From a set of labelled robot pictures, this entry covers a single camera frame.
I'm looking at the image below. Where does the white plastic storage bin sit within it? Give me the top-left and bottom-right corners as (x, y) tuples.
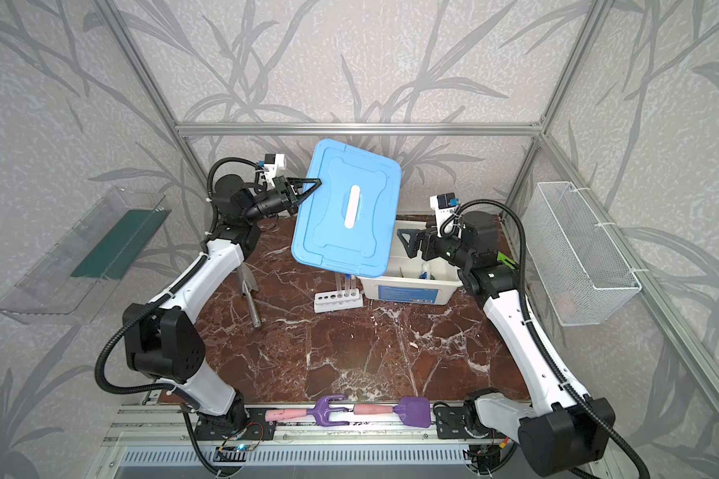
(359, 236), (461, 305)

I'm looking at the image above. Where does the blue plastic bin lid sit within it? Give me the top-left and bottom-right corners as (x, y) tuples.
(291, 140), (401, 277)

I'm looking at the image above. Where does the white test tube rack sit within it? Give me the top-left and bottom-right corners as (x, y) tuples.
(314, 289), (363, 313)

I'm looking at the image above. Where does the white bottle blue label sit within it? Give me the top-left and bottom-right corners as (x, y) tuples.
(419, 265), (433, 281)

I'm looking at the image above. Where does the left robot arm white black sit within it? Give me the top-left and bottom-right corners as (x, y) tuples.
(94, 154), (322, 431)

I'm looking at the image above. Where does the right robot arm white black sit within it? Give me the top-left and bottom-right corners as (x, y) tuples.
(397, 194), (650, 478)

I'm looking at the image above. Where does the green black work glove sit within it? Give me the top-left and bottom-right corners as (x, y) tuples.
(497, 253), (515, 269)

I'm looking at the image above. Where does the metal garden trowel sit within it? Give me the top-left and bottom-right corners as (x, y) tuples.
(237, 263), (263, 329)

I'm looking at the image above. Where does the green mat in shelf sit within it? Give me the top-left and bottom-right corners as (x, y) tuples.
(71, 209), (171, 281)

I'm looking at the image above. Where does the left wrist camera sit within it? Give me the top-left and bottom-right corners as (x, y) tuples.
(256, 153), (287, 188)

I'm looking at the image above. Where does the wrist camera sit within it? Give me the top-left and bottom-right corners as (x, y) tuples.
(429, 192), (459, 228)
(256, 153), (287, 188)

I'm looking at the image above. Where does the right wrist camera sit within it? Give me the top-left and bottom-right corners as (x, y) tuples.
(429, 192), (459, 228)

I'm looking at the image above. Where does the white wire mesh basket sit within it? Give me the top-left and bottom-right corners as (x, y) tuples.
(522, 182), (641, 327)

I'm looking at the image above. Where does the purple garden spade pink handle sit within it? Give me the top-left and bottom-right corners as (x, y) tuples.
(353, 396), (431, 428)

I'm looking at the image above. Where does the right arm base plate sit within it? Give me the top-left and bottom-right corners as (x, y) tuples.
(431, 401), (505, 441)

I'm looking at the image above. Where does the purple garden fork pink handle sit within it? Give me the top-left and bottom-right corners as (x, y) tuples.
(265, 394), (350, 427)

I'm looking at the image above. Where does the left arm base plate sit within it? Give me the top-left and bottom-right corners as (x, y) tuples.
(194, 408), (276, 441)

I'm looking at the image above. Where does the clear acrylic wall shelf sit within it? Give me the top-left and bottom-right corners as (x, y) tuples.
(0, 187), (171, 325)

